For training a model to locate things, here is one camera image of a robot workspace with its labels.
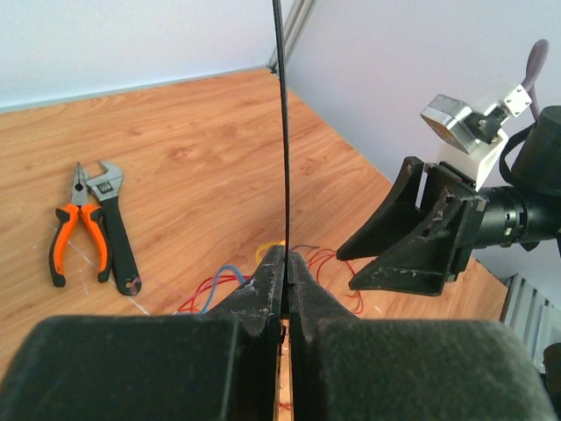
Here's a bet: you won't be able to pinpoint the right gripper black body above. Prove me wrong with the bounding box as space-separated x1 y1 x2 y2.
421 163 487 282

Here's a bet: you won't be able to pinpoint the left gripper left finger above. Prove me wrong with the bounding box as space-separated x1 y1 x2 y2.
1 246 285 420

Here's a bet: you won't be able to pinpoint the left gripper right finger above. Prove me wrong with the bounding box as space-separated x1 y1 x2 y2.
288 253 557 420

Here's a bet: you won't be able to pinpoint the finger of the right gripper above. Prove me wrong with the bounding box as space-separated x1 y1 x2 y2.
336 156 424 260
348 186 468 297

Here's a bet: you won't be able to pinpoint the long red wire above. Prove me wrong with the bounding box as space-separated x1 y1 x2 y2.
306 247 365 317

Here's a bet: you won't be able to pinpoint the blue wire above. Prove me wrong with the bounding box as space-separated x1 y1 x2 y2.
201 263 246 313

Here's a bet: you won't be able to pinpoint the yellow wire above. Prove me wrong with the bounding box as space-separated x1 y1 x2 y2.
256 239 286 262

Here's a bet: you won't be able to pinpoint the black zip tie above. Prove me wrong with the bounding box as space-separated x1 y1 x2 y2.
272 0 290 283

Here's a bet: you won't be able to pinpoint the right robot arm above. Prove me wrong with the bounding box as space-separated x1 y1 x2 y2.
336 105 560 296

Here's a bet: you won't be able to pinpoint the black adjustable wrench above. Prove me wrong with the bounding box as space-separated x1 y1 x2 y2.
86 160 142 296

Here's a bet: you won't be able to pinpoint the small orange needle-nose pliers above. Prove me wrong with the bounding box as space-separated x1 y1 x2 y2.
47 161 113 289

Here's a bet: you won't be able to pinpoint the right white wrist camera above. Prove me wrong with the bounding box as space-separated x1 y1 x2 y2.
420 85 532 189

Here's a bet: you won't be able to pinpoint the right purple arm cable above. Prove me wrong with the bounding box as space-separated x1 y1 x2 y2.
523 38 551 122

